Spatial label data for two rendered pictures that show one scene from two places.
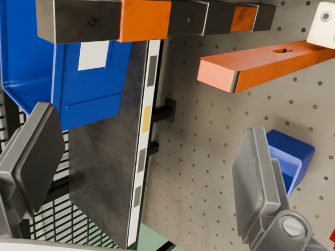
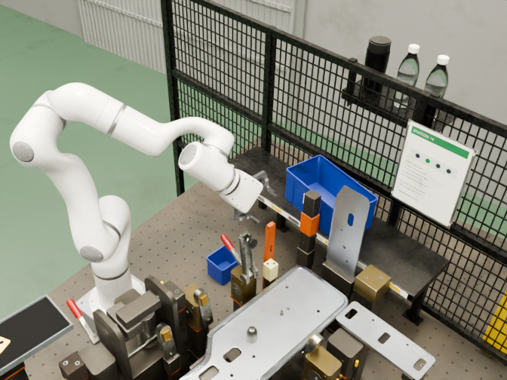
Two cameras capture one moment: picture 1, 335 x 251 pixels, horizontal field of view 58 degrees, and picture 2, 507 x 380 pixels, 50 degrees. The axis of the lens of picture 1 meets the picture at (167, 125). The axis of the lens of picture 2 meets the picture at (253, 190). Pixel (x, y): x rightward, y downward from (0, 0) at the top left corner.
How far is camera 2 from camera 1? 148 cm
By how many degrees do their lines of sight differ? 6
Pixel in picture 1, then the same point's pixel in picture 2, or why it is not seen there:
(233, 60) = (271, 230)
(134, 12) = (308, 221)
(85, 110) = (290, 186)
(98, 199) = (250, 166)
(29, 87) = (314, 165)
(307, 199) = (196, 271)
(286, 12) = not seen: hidden behind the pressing
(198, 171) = (235, 225)
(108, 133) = (279, 188)
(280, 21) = not seen: hidden behind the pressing
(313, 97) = not seen: hidden behind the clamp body
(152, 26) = (303, 225)
